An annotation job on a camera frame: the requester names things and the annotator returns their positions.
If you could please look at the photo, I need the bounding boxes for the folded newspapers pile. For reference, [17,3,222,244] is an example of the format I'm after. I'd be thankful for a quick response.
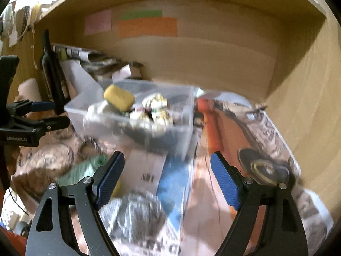
[52,43,146,82]

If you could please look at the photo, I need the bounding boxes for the green paper strip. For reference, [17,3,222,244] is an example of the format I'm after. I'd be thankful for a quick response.
[119,10,163,21]

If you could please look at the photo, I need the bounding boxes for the hanging paper cards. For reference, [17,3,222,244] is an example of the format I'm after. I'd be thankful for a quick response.
[0,1,34,47]

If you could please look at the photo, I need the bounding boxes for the blue flat box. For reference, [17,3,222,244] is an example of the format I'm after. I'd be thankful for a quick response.
[157,158,198,236]

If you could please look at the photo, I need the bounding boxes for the yellow sponge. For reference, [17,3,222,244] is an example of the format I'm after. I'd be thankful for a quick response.
[103,84,134,112]

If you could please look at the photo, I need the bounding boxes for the red cloth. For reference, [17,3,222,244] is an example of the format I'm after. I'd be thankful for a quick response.
[0,225,28,256]

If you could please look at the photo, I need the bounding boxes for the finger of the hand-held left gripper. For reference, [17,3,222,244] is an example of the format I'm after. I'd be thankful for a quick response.
[28,100,58,112]
[35,115,71,132]

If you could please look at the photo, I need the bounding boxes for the wooden clothespin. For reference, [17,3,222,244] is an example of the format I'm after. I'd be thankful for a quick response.
[250,102,268,113]

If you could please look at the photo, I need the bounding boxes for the person's left hand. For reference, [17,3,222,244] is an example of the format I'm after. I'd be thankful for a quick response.
[14,78,42,119]

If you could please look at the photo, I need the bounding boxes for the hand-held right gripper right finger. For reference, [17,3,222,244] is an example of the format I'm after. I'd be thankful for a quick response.
[210,151,309,256]

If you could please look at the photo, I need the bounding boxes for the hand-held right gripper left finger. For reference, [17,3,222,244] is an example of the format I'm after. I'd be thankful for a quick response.
[25,151,125,256]

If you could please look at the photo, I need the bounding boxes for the orange paper sheet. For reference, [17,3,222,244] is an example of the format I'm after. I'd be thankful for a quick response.
[118,17,178,39]

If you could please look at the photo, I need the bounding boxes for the clear plastic box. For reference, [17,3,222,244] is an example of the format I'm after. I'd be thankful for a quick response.
[63,78,195,159]

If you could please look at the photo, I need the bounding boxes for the wooden shelf cabinet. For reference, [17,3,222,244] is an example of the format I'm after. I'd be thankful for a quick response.
[0,0,341,219]

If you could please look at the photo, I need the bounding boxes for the white patterned soft toy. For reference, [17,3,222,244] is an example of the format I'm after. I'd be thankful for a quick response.
[130,111,150,129]
[142,93,174,133]

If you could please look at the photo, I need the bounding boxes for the black cable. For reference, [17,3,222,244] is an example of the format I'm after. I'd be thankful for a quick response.
[7,188,30,220]

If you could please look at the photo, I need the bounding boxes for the green knitted cloth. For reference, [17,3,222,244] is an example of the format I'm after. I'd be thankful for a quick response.
[58,153,120,196]

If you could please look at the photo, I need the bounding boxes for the black upright stand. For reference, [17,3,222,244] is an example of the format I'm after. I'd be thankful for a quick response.
[40,29,67,116]

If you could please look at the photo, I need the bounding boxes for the grey knitted cloth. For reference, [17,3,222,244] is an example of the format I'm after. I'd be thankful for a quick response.
[101,191,167,239]

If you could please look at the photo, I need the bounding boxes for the pink paper sheet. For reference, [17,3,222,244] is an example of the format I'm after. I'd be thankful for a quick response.
[84,9,112,36]

